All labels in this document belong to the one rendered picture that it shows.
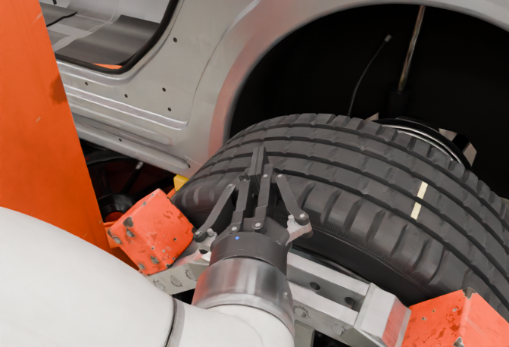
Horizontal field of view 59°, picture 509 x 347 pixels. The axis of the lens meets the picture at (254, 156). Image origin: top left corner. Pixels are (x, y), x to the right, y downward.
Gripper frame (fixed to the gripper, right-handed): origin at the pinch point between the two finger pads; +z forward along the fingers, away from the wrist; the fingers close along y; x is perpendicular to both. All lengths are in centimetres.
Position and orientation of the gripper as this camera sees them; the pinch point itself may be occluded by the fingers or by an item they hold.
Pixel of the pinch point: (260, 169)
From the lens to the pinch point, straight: 59.0
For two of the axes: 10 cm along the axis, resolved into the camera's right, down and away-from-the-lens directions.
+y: 9.6, -1.9, -2.0
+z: 0.8, -5.1, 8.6
